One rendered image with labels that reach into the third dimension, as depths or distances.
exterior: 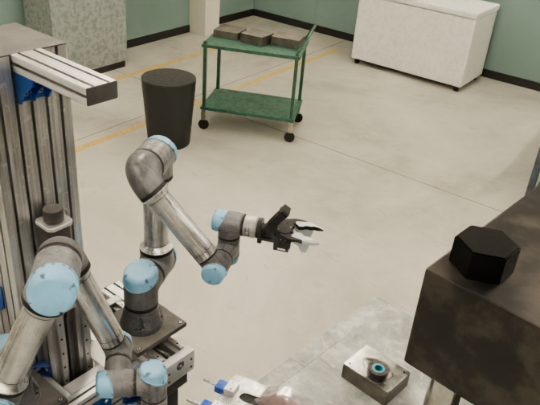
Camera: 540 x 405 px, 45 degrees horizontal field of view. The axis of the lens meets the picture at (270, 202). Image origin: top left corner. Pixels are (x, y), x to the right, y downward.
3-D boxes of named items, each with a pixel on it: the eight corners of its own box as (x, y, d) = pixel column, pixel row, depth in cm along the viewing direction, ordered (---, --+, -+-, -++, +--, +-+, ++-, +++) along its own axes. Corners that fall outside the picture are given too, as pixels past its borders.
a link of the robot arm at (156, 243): (132, 285, 231) (126, 145, 203) (149, 262, 243) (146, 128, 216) (164, 292, 228) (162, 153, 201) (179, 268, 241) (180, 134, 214)
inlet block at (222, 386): (199, 389, 232) (200, 378, 230) (206, 380, 236) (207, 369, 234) (231, 403, 228) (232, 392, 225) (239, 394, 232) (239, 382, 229)
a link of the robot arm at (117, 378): (99, 375, 188) (137, 374, 190) (96, 406, 178) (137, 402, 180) (97, 355, 184) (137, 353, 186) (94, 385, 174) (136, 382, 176)
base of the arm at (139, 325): (111, 321, 228) (109, 300, 223) (144, 302, 239) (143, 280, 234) (139, 342, 220) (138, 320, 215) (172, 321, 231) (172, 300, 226)
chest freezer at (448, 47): (482, 78, 825) (501, 3, 779) (460, 93, 770) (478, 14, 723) (377, 50, 899) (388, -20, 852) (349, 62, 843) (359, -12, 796)
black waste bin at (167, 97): (131, 141, 592) (128, 76, 561) (168, 126, 626) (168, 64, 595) (169, 158, 569) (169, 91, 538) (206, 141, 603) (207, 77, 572)
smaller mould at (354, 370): (341, 376, 247) (343, 362, 243) (364, 357, 256) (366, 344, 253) (384, 407, 235) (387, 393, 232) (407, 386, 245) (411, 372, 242)
